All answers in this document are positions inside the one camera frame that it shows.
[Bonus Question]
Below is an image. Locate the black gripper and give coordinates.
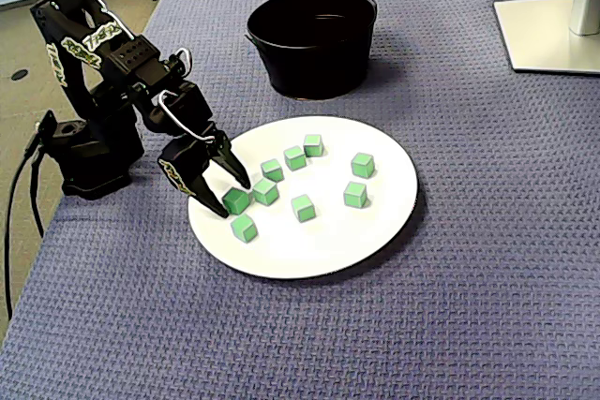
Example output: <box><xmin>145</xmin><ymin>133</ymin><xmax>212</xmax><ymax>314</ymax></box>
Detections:
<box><xmin>157</xmin><ymin>82</ymin><xmax>252</xmax><ymax>219</ymax></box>

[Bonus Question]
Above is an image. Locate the green cube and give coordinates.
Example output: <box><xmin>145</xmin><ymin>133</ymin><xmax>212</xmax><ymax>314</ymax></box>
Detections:
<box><xmin>342</xmin><ymin>180</ymin><xmax>368</xmax><ymax>209</ymax></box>
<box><xmin>302</xmin><ymin>133</ymin><xmax>325</xmax><ymax>158</ymax></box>
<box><xmin>230</xmin><ymin>214</ymin><xmax>259</xmax><ymax>244</ymax></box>
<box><xmin>290</xmin><ymin>194</ymin><xmax>315</xmax><ymax>223</ymax></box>
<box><xmin>221</xmin><ymin>187</ymin><xmax>250</xmax><ymax>216</ymax></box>
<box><xmin>282</xmin><ymin>145</ymin><xmax>308</xmax><ymax>172</ymax></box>
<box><xmin>350</xmin><ymin>152</ymin><xmax>376</xmax><ymax>180</ymax></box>
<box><xmin>260</xmin><ymin>158</ymin><xmax>286</xmax><ymax>184</ymax></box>
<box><xmin>251</xmin><ymin>178</ymin><xmax>280</xmax><ymax>207</ymax></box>

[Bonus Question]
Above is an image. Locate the white round plate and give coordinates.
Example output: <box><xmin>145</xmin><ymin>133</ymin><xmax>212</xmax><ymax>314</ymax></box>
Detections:
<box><xmin>187</xmin><ymin>114</ymin><xmax>419</xmax><ymax>280</ymax></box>

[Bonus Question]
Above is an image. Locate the black round bowl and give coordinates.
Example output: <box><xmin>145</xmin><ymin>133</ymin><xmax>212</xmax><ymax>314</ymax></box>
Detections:
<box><xmin>244</xmin><ymin>0</ymin><xmax>379</xmax><ymax>101</ymax></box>

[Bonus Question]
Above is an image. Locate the blue woven mat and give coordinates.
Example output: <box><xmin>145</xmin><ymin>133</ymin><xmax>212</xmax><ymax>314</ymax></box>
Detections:
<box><xmin>0</xmin><ymin>0</ymin><xmax>600</xmax><ymax>400</ymax></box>

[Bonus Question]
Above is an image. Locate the white monitor stand base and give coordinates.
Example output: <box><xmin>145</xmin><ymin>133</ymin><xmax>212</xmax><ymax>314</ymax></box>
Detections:
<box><xmin>492</xmin><ymin>0</ymin><xmax>600</xmax><ymax>76</ymax></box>

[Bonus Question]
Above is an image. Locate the white servo wire loop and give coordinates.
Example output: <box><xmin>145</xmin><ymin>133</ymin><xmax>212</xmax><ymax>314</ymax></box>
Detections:
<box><xmin>157</xmin><ymin>89</ymin><xmax>218</xmax><ymax>143</ymax></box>

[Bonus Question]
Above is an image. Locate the black cable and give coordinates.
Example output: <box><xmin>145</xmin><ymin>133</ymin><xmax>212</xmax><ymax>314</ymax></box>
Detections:
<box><xmin>3</xmin><ymin>137</ymin><xmax>48</xmax><ymax>321</ymax></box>
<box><xmin>28</xmin><ymin>146</ymin><xmax>47</xmax><ymax>238</ymax></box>

